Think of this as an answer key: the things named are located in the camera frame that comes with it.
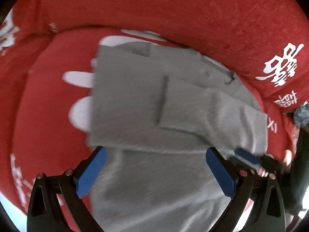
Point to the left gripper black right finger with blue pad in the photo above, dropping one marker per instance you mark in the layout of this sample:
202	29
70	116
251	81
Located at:
242	183

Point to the red bedding with white characters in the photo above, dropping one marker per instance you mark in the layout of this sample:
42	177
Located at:
48	59

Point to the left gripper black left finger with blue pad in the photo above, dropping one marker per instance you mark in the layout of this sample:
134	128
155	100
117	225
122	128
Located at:
44	210

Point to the grey knit sweater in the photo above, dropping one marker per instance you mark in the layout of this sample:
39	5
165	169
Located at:
156	110

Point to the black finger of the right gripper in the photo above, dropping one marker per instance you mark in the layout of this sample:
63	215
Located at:
266	162

